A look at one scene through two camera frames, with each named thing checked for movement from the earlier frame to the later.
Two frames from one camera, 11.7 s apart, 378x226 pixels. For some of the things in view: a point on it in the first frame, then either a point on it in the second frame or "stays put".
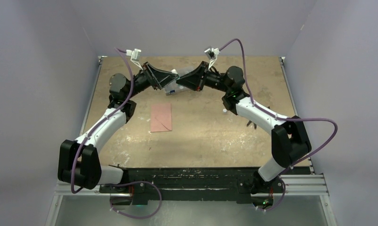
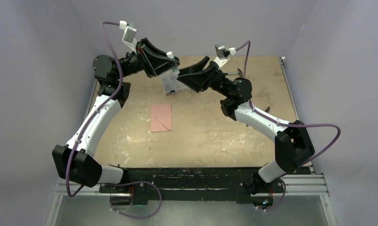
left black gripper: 160,78 to 152,61
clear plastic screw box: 172,87 stays put
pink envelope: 160,119 stays put
